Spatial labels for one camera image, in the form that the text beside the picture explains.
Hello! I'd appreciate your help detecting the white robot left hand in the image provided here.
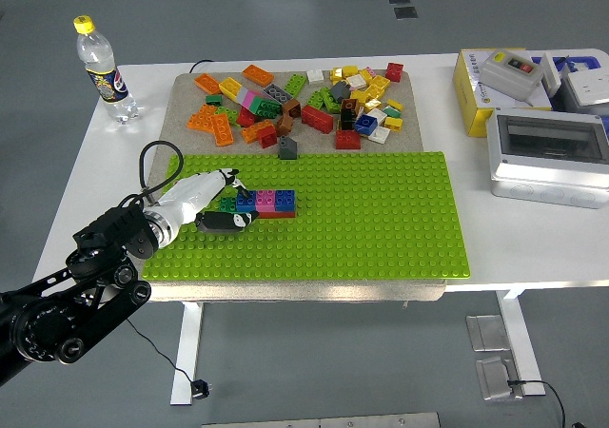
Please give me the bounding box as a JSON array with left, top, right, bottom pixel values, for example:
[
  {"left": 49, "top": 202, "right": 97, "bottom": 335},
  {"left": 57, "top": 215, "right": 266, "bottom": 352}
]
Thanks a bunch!
[{"left": 154, "top": 166, "right": 261, "bottom": 236}]

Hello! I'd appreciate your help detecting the blue square toy brick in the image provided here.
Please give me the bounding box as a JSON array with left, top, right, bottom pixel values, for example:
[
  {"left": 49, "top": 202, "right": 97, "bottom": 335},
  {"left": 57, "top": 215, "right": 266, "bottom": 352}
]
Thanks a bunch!
[
  {"left": 235, "top": 189, "right": 258, "bottom": 213},
  {"left": 354, "top": 113, "right": 379, "bottom": 137},
  {"left": 274, "top": 189, "right": 297, "bottom": 213}
]

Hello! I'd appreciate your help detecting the dark green long toy brick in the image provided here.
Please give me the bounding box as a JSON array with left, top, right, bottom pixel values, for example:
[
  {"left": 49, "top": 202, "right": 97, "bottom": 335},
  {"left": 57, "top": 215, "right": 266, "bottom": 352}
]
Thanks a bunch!
[{"left": 218, "top": 196, "right": 258, "bottom": 216}]

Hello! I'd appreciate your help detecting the orange long toy brick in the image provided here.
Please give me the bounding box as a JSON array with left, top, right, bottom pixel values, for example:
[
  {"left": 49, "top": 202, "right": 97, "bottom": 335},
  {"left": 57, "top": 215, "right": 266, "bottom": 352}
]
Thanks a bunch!
[
  {"left": 241, "top": 119, "right": 277, "bottom": 145},
  {"left": 242, "top": 64, "right": 275, "bottom": 87},
  {"left": 210, "top": 113, "right": 236, "bottom": 147},
  {"left": 187, "top": 104, "right": 219, "bottom": 133},
  {"left": 194, "top": 72, "right": 223, "bottom": 96}
]

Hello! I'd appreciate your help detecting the dark grey slope brick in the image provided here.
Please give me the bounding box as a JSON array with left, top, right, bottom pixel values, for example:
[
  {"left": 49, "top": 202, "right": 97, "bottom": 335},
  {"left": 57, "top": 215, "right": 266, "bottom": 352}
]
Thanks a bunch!
[{"left": 278, "top": 136, "right": 300, "bottom": 161}]

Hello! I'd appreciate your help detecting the yellow long toy brick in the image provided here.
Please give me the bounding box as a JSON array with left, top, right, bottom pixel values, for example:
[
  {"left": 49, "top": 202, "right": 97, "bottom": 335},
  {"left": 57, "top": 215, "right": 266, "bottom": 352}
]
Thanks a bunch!
[{"left": 218, "top": 76, "right": 245, "bottom": 102}]

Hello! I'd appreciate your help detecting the dark grey flat brick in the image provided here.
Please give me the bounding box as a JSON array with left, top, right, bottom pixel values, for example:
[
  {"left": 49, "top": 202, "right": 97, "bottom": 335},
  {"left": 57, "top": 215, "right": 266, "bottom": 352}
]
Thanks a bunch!
[{"left": 263, "top": 83, "right": 292, "bottom": 105}]

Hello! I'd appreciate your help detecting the green studded baseplate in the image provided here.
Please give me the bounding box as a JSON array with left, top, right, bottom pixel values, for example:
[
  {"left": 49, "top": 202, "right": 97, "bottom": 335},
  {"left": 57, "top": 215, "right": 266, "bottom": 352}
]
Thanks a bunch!
[{"left": 141, "top": 150, "right": 473, "bottom": 282}]

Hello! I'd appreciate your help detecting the brown and black brick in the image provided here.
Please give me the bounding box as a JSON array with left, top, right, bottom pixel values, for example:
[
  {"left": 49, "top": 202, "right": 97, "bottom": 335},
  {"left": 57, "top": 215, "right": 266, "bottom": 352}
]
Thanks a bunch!
[{"left": 339, "top": 97, "right": 361, "bottom": 131}]

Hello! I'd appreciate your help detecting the dark grey toy brick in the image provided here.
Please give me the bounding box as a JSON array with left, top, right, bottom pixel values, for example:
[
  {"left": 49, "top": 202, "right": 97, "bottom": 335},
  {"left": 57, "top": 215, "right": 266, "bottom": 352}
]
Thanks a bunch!
[{"left": 329, "top": 80, "right": 352, "bottom": 103}]

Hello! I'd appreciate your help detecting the white table leg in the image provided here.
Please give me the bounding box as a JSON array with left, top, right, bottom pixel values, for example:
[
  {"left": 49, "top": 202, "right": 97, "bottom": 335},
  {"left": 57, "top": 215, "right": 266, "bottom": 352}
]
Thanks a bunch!
[
  {"left": 169, "top": 299, "right": 206, "bottom": 406},
  {"left": 494, "top": 287, "right": 547, "bottom": 398}
]

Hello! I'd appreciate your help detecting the clear bottle with yellow cap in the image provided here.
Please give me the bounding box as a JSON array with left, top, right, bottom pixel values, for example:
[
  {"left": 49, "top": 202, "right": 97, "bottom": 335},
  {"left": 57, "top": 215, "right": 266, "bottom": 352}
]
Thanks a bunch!
[{"left": 72, "top": 14, "right": 140, "bottom": 125}]

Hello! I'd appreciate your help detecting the long metal plate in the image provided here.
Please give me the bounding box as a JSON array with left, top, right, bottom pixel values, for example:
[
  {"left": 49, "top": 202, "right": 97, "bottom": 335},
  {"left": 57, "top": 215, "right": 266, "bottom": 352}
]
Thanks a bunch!
[{"left": 200, "top": 412, "right": 442, "bottom": 428}]

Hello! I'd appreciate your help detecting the yellow cardboard box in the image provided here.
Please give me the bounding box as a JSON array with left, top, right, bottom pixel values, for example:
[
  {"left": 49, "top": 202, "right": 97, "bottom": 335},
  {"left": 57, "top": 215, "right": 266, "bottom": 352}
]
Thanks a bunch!
[{"left": 451, "top": 47, "right": 553, "bottom": 138}]

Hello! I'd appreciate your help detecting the metal floor plate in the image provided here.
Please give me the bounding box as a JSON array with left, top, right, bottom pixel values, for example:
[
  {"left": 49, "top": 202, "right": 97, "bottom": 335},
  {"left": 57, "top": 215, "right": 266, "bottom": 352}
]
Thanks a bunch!
[
  {"left": 475, "top": 356, "right": 524, "bottom": 403},
  {"left": 464, "top": 314, "right": 511, "bottom": 352}
]

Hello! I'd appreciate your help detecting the grey box with clear lid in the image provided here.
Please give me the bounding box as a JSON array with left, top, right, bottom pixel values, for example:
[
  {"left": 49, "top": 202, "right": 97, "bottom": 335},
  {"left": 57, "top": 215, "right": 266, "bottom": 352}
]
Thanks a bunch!
[{"left": 484, "top": 107, "right": 609, "bottom": 209}]

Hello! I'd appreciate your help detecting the white plastic plate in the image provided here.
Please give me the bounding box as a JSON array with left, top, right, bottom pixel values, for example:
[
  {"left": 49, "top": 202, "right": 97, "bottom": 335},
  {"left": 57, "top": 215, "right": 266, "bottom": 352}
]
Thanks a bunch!
[{"left": 540, "top": 50, "right": 562, "bottom": 97}]

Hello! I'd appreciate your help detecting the blue plastic tray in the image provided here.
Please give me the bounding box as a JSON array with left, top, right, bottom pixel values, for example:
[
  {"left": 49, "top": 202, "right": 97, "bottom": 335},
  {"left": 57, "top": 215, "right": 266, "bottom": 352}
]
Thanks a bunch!
[{"left": 530, "top": 52, "right": 599, "bottom": 75}]

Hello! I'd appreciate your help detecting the black cord with plug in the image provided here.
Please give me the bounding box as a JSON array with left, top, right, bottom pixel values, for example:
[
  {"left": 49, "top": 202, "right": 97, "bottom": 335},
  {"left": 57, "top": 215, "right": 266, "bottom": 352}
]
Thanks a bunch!
[{"left": 126, "top": 58, "right": 214, "bottom": 399}]

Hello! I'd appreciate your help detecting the grey push-button switch box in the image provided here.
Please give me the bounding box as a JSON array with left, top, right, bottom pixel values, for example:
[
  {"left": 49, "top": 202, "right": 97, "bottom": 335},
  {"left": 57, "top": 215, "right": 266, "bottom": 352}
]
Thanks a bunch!
[{"left": 478, "top": 48, "right": 544, "bottom": 102}]

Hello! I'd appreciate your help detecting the black floor cable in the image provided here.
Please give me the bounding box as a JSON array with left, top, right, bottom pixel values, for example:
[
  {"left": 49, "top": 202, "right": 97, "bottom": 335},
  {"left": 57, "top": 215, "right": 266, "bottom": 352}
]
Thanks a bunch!
[{"left": 506, "top": 379, "right": 567, "bottom": 428}]

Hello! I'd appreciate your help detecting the white wall socket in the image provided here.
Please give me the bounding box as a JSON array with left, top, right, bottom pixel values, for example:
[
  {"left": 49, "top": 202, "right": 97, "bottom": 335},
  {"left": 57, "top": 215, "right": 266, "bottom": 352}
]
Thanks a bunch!
[{"left": 560, "top": 68, "right": 609, "bottom": 107}]

